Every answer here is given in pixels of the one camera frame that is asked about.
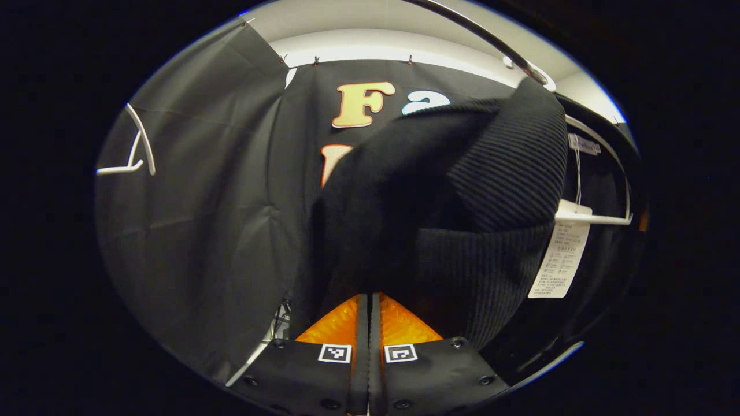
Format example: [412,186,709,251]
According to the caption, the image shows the white frame pole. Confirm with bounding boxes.
[225,300,290,387]

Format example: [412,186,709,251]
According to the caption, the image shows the empty white hanger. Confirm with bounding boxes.
[95,103,157,177]

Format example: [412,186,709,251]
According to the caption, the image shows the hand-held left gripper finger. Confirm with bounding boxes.
[370,292,510,416]
[228,293,369,416]

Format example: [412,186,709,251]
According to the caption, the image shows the black clothes rack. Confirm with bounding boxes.
[405,0,549,84]

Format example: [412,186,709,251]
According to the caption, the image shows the black knit garment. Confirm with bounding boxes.
[289,78,645,385]

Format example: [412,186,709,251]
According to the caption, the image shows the white hanger with crossbar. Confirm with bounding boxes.
[503,55,635,226]

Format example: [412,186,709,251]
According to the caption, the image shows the white paper garment tag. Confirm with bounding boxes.
[527,199,593,299]

